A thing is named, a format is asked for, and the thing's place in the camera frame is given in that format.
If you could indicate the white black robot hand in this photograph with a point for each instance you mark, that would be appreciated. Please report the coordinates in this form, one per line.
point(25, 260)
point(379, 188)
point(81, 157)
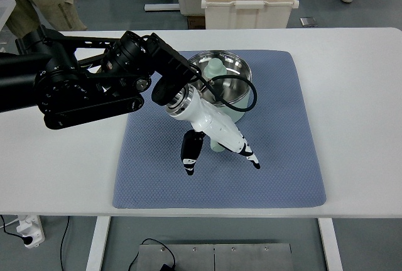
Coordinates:
point(216, 126)

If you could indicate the glass lid with green knob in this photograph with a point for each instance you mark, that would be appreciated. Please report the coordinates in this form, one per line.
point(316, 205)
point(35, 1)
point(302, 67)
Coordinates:
point(234, 63)

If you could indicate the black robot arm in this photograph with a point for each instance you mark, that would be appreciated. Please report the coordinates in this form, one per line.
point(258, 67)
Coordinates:
point(94, 95)

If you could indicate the blue textured mat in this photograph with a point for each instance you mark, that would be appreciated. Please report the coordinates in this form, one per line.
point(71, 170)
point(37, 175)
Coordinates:
point(220, 186)

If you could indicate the cardboard box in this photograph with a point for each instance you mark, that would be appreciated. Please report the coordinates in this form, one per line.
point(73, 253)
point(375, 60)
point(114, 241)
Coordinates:
point(196, 22)

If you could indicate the grey metal plate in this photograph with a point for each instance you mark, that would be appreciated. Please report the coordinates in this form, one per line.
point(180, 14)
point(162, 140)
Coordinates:
point(245, 256)

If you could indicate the small grey floor plate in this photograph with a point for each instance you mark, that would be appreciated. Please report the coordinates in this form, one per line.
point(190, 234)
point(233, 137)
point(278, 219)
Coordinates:
point(308, 21)

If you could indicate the black power adapter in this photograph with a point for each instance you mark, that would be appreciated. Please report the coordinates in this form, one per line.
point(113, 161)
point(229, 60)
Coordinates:
point(168, 267)

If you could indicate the white table leg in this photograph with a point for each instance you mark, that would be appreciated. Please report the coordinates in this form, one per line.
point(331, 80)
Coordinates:
point(97, 246)
point(331, 246)

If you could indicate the white power strip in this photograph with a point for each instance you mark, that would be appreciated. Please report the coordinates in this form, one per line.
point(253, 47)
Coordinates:
point(31, 231)

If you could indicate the white side table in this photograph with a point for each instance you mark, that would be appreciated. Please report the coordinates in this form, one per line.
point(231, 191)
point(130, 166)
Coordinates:
point(6, 10)

